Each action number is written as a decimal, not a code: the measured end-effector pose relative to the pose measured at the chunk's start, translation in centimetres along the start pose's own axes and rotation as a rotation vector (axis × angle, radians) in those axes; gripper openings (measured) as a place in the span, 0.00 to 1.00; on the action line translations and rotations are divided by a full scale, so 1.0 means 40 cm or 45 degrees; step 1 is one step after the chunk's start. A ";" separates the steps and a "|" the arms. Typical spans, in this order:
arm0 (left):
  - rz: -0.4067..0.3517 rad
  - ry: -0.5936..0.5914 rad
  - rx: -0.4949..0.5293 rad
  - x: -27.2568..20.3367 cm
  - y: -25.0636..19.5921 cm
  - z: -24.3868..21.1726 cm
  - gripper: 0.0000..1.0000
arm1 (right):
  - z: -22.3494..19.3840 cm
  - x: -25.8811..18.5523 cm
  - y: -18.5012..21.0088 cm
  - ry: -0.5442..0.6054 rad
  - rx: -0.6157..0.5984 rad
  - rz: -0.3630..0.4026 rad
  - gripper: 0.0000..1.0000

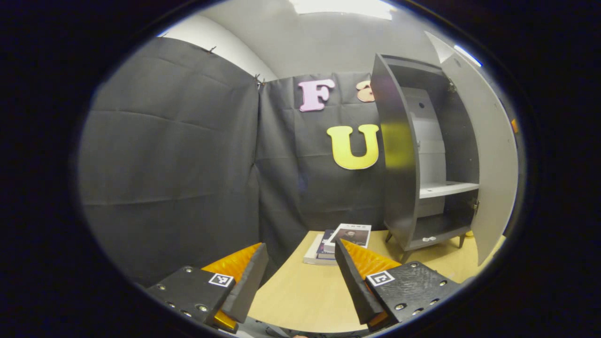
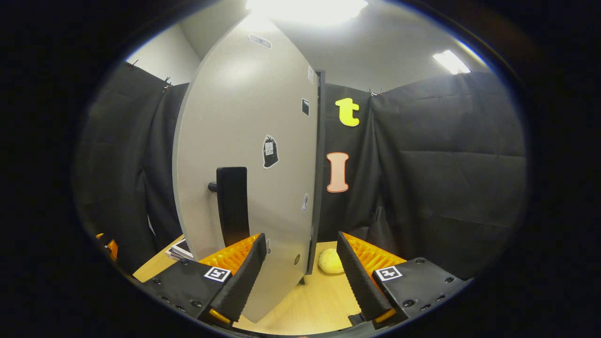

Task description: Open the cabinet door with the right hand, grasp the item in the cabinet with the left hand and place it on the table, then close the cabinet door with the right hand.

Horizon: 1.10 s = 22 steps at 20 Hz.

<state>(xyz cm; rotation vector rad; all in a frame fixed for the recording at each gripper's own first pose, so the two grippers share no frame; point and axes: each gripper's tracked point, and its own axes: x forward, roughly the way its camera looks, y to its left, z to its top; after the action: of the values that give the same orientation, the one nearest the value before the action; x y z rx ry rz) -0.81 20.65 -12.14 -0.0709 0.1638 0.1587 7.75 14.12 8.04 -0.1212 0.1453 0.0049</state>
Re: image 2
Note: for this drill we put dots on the white book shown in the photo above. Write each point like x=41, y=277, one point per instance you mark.
x=181, y=249

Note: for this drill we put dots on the small ceiling light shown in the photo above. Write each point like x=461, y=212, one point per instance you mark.
x=450, y=62

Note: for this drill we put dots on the light grey cabinet door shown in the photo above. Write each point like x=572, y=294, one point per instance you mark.
x=235, y=117

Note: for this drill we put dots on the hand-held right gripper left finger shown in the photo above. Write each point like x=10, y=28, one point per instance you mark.
x=244, y=281

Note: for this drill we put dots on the large ceiling light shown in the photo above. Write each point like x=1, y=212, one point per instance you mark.
x=305, y=10

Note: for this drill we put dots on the yellow round sponge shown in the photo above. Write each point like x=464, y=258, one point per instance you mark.
x=330, y=263

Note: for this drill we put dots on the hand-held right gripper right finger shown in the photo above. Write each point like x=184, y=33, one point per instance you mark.
x=359, y=286

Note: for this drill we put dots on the black backdrop cloth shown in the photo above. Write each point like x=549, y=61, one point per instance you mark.
x=446, y=178

